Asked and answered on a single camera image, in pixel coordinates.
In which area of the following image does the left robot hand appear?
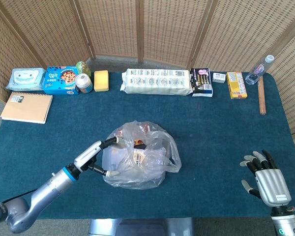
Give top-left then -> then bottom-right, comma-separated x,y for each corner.
73,136 -> 120,177

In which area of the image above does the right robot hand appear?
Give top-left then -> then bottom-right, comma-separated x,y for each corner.
239,150 -> 292,207

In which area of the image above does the clear plastic bag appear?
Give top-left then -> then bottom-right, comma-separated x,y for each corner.
102,120 -> 182,190

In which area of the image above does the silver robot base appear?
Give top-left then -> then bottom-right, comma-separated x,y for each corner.
88,217 -> 195,236

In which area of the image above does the orange black snack packet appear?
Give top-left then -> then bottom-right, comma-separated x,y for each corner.
134,139 -> 147,150

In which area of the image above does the reddish snack packet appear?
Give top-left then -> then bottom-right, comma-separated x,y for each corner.
137,122 -> 153,133

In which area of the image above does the white lidded snack jar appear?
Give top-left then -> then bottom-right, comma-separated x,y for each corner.
75,73 -> 93,94

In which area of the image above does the yellow sponge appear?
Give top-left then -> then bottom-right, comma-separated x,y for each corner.
93,70 -> 110,92

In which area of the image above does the kraft spiral notebook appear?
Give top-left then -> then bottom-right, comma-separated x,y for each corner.
0,91 -> 54,124

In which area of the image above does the blue table carpet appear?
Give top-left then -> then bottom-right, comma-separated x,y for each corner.
0,71 -> 295,220

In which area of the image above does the blue cookie box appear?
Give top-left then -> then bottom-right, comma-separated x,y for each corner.
43,65 -> 80,95

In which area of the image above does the green lidded bottle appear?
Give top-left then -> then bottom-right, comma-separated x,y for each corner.
75,60 -> 92,78

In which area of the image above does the wooden stick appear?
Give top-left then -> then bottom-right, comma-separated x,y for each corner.
257,76 -> 266,116

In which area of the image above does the long white tissue pack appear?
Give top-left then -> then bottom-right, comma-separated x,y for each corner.
119,68 -> 193,96

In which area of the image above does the light blue wet wipes pack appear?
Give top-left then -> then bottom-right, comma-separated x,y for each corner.
5,68 -> 46,91

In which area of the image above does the yellow carton box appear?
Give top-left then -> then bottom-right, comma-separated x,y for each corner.
226,71 -> 248,100

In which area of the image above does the clear water bottle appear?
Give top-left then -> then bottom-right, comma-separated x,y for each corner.
245,54 -> 275,86

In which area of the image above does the small white box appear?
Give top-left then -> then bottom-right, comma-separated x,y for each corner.
212,72 -> 226,84

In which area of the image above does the black pink snack pack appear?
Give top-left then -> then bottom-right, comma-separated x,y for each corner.
189,67 -> 214,98

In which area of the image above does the wicker folding screen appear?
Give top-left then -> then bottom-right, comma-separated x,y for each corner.
0,0 -> 295,163

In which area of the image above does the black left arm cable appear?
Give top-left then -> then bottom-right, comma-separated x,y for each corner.
0,188 -> 40,211

